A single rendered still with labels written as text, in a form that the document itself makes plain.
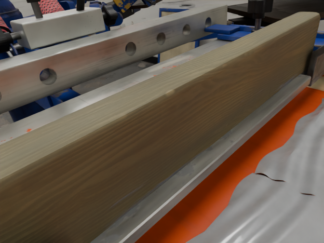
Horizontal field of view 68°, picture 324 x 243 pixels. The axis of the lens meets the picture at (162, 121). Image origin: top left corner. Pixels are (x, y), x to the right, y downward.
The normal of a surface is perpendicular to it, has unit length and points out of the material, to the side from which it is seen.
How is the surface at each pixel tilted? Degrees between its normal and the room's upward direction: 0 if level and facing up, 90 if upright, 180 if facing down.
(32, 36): 90
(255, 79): 90
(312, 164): 34
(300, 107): 0
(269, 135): 0
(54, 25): 90
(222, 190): 0
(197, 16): 90
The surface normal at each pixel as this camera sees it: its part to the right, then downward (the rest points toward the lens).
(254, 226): 0.23, -0.48
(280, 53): 0.69, 0.32
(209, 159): -0.10, -0.84
